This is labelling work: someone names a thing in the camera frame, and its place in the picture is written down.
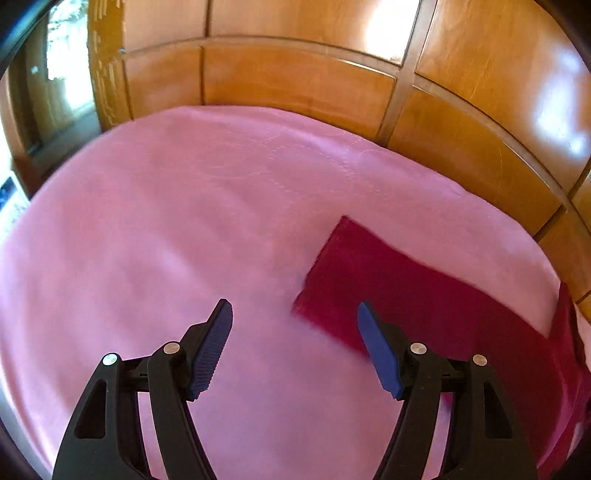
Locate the dark red knit garment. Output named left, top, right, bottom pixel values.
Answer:
left=294, top=217, right=590, bottom=479

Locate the pink bedspread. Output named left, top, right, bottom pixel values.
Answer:
left=1, top=107, right=566, bottom=479

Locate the wooden panelled headboard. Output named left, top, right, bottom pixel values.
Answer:
left=87, top=1, right=590, bottom=313

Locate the wooden window frame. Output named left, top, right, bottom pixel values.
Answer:
left=1, top=1, right=101, bottom=197

